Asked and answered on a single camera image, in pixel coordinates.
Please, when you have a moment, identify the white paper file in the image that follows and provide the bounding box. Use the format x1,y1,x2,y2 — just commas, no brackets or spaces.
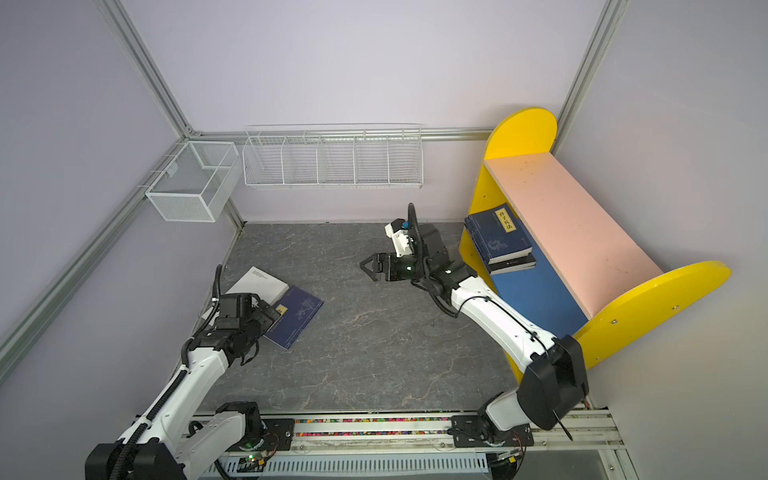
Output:
201,267,289,330

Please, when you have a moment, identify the dark blue thin book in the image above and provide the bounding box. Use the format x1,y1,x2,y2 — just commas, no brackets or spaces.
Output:
265,286,324,350

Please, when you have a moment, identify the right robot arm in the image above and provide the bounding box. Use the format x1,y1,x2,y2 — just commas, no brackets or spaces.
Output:
359,205,589,443

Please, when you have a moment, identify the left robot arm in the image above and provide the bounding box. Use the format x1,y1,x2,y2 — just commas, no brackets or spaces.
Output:
84,281,280,479

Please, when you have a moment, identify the white mesh basket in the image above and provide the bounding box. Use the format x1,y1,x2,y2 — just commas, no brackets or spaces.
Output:
146,141,242,223

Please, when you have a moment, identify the yellow pink blue shelf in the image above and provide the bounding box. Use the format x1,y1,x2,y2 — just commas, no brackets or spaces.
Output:
469,107,731,368

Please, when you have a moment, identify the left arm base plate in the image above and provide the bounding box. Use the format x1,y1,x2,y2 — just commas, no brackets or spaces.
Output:
212,417,296,452

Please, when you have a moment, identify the white wire wall rack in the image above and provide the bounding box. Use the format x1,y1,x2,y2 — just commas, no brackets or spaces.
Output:
242,123,424,189

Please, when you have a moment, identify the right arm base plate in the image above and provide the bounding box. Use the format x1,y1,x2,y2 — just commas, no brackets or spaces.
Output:
448,414,534,448

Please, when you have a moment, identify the aluminium front rail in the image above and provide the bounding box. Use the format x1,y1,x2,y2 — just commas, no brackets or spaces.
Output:
189,409,637,479

